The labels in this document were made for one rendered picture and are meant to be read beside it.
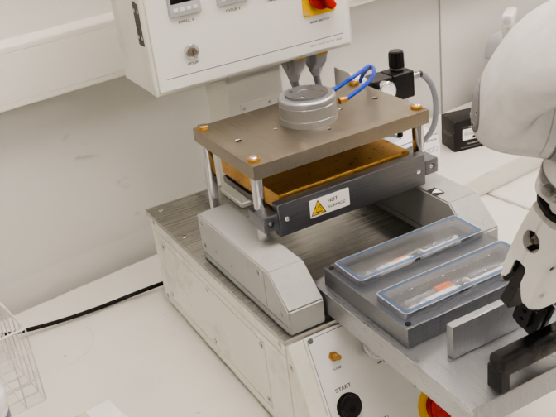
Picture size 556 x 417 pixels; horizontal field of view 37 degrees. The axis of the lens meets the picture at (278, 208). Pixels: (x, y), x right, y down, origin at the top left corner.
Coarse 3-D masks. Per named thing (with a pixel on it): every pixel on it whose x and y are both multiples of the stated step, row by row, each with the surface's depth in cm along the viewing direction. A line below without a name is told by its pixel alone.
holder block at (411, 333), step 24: (480, 240) 102; (432, 264) 98; (336, 288) 99; (360, 288) 95; (384, 288) 95; (504, 288) 92; (384, 312) 90; (432, 312) 89; (456, 312) 90; (408, 336) 87; (432, 336) 89
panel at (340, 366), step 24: (312, 336) 100; (336, 336) 101; (312, 360) 100; (336, 360) 101; (360, 360) 103; (336, 384) 101; (360, 384) 102; (384, 384) 104; (408, 384) 105; (336, 408) 101; (384, 408) 103; (408, 408) 105
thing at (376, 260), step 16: (432, 224) 105; (448, 224) 104; (464, 224) 104; (400, 240) 102; (416, 240) 102; (432, 240) 101; (448, 240) 101; (352, 256) 100; (368, 256) 100; (384, 256) 99; (400, 256) 99; (416, 256) 98; (352, 272) 97; (368, 272) 96
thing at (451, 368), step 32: (320, 288) 101; (352, 320) 95; (480, 320) 86; (512, 320) 88; (384, 352) 91; (416, 352) 88; (448, 352) 86; (480, 352) 86; (416, 384) 87; (448, 384) 82; (480, 384) 82; (512, 384) 81; (544, 384) 83; (480, 416) 80
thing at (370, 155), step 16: (368, 144) 116; (384, 144) 116; (320, 160) 113; (336, 160) 113; (352, 160) 112; (368, 160) 111; (384, 160) 111; (224, 176) 119; (240, 176) 114; (272, 176) 110; (288, 176) 110; (304, 176) 109; (320, 176) 108; (336, 176) 108; (240, 192) 116; (272, 192) 106; (288, 192) 105
